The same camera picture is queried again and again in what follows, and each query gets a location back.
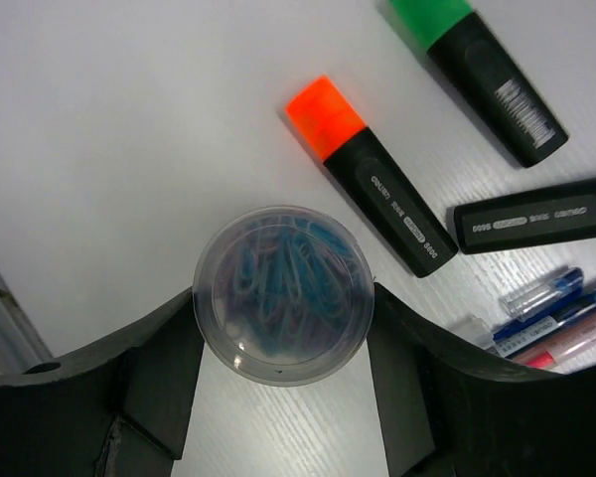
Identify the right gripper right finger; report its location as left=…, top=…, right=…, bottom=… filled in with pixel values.
left=368, top=285, right=596, bottom=476

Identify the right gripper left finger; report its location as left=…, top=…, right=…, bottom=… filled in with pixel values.
left=0, top=290, right=204, bottom=476

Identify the orange highlighter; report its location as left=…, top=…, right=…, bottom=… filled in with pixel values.
left=285, top=76, right=458, bottom=278

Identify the paperclip jar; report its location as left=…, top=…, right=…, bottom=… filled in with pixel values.
left=192, top=206, right=374, bottom=387

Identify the purple highlighter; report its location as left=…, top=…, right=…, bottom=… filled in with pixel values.
left=453, top=178, right=596, bottom=254

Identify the green highlighter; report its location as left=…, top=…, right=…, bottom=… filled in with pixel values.
left=391, top=0, right=569, bottom=168

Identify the clear blue pen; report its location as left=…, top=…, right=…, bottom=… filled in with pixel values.
left=501, top=267, right=584, bottom=321

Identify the pink gel pen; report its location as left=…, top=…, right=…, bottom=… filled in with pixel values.
left=511, top=313, right=596, bottom=370

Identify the blue capped pen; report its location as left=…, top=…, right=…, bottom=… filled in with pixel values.
left=478, top=290, right=596, bottom=359

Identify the right aluminium rail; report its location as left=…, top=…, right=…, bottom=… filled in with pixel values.
left=0, top=273, right=53, bottom=374

